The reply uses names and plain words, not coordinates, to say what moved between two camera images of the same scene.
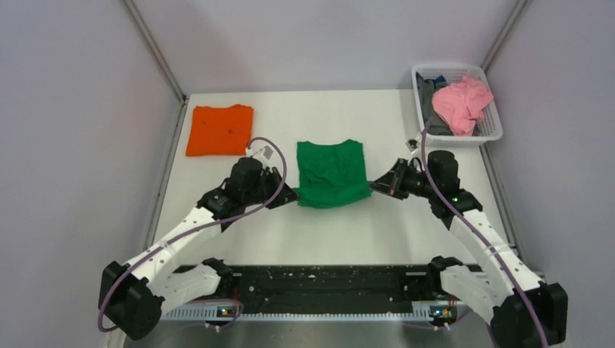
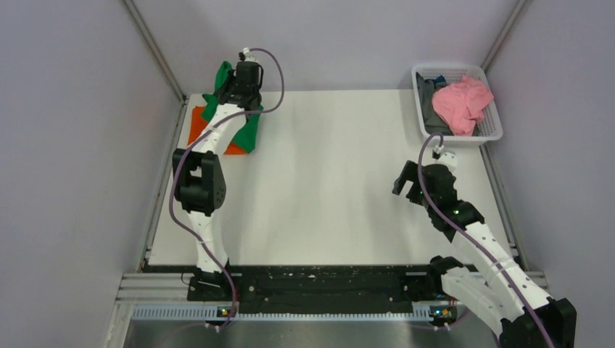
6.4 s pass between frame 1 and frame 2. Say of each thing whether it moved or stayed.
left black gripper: moved
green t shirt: moved
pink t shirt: stayed
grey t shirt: stayed
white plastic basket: stayed
